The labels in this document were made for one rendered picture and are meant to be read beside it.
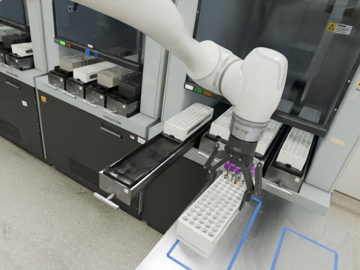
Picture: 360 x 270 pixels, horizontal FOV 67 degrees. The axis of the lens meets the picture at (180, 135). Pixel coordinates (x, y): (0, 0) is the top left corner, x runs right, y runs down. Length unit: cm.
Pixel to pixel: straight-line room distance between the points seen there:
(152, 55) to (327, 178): 91
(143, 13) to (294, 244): 70
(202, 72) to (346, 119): 62
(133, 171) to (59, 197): 115
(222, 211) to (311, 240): 27
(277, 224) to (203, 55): 53
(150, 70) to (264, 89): 83
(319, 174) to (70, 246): 135
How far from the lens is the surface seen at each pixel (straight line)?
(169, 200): 151
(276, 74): 62
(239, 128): 67
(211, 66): 68
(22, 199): 210
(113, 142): 157
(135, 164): 99
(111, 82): 153
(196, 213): 74
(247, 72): 62
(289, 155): 115
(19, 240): 187
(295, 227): 91
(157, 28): 41
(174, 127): 112
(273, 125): 134
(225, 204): 79
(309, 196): 120
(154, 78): 136
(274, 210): 93
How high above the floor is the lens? 140
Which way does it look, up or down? 30 degrees down
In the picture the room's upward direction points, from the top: 10 degrees clockwise
